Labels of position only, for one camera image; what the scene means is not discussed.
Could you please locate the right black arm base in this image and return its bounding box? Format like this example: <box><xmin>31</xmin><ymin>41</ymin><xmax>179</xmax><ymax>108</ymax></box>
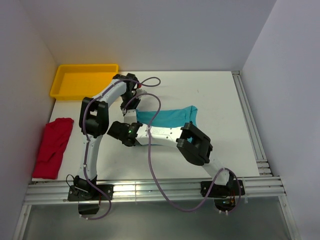
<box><xmin>208</xmin><ymin>179</ymin><xmax>246</xmax><ymax>212</ymax></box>

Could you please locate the right side aluminium rail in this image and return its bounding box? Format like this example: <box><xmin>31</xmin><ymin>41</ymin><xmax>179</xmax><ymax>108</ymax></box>
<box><xmin>231</xmin><ymin>70</ymin><xmax>273</xmax><ymax>177</ymax></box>

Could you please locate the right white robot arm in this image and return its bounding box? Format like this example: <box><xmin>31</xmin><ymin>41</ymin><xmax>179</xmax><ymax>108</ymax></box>
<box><xmin>107</xmin><ymin>121</ymin><xmax>234</xmax><ymax>195</ymax></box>

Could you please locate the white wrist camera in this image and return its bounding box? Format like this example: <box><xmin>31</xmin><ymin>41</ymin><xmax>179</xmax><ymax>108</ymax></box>
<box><xmin>123</xmin><ymin>109</ymin><xmax>138</xmax><ymax>125</ymax></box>
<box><xmin>135</xmin><ymin>85</ymin><xmax>147</xmax><ymax>97</ymax></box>

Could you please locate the yellow plastic tray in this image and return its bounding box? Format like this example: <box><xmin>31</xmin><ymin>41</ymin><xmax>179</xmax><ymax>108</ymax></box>
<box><xmin>49</xmin><ymin>64</ymin><xmax>119</xmax><ymax>101</ymax></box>

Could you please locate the teal t shirt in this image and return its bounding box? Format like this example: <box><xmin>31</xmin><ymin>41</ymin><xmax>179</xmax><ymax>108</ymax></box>
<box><xmin>136</xmin><ymin>105</ymin><xmax>198</xmax><ymax>128</ymax></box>

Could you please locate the red t shirt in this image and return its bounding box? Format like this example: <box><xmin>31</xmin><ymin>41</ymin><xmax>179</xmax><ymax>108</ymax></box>
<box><xmin>32</xmin><ymin>117</ymin><xmax>74</xmax><ymax>180</ymax></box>

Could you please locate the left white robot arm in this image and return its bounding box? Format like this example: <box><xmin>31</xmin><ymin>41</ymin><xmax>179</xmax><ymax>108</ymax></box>
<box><xmin>73</xmin><ymin>73</ymin><xmax>140</xmax><ymax>200</ymax></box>

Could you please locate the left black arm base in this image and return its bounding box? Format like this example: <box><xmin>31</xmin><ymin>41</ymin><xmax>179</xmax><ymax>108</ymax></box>
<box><xmin>65</xmin><ymin>174</ymin><xmax>114</xmax><ymax>220</ymax></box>

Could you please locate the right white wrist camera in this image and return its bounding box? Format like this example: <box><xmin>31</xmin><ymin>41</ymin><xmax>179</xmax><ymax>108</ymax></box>
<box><xmin>123</xmin><ymin>109</ymin><xmax>138</xmax><ymax>125</ymax></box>

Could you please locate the front aluminium rail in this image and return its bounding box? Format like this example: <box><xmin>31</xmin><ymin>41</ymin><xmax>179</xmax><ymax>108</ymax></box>
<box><xmin>13</xmin><ymin>175</ymin><xmax>286</xmax><ymax>240</ymax></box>

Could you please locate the aluminium rail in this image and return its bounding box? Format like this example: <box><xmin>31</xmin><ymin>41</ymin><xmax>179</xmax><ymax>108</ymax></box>
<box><xmin>13</xmin><ymin>175</ymin><xmax>286</xmax><ymax>240</ymax></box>
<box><xmin>231</xmin><ymin>70</ymin><xmax>273</xmax><ymax>177</ymax></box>

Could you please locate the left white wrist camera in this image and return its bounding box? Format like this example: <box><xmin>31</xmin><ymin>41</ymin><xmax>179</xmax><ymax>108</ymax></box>
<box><xmin>135</xmin><ymin>85</ymin><xmax>147</xmax><ymax>97</ymax></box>

